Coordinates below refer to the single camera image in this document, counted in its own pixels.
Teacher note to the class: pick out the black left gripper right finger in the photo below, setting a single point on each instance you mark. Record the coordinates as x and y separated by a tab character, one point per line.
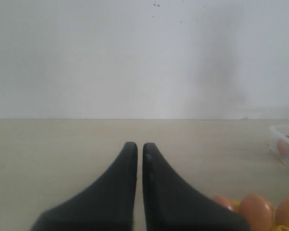
171	204

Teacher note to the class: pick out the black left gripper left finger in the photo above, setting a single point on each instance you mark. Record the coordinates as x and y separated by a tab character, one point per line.
106	205

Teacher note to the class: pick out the yellow plastic egg tray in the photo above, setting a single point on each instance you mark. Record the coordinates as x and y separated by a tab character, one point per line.
275	228

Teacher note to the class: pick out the clear plastic container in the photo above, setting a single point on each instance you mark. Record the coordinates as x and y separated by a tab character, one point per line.
279	132

